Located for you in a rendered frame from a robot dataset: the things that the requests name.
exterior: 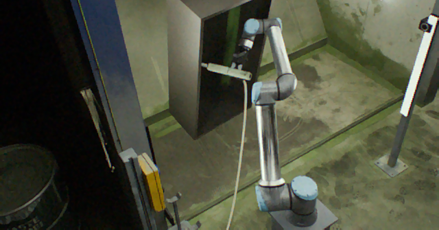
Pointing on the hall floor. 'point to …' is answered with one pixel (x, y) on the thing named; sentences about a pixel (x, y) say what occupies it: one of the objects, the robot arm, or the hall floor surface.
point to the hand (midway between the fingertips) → (234, 75)
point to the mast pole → (411, 108)
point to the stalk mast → (137, 189)
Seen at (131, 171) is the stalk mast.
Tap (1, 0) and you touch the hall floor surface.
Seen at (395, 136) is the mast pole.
